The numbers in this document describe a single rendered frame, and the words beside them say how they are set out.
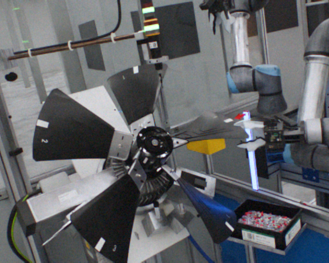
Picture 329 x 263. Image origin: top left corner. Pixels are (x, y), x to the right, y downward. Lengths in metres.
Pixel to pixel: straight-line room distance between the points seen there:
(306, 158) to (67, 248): 1.25
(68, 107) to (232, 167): 1.51
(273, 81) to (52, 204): 1.22
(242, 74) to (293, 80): 3.86
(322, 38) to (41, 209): 1.00
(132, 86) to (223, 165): 1.21
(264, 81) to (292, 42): 3.83
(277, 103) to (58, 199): 1.19
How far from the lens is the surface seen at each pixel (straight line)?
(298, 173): 1.98
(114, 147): 1.20
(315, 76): 1.29
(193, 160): 2.25
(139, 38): 1.20
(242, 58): 2.01
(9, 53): 1.52
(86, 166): 1.38
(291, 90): 5.80
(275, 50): 5.56
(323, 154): 1.23
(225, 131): 1.31
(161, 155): 1.14
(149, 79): 1.34
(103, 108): 1.53
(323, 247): 1.50
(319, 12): 1.84
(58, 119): 1.18
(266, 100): 1.96
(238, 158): 2.50
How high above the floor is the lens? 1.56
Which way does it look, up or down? 16 degrees down
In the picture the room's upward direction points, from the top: 11 degrees counter-clockwise
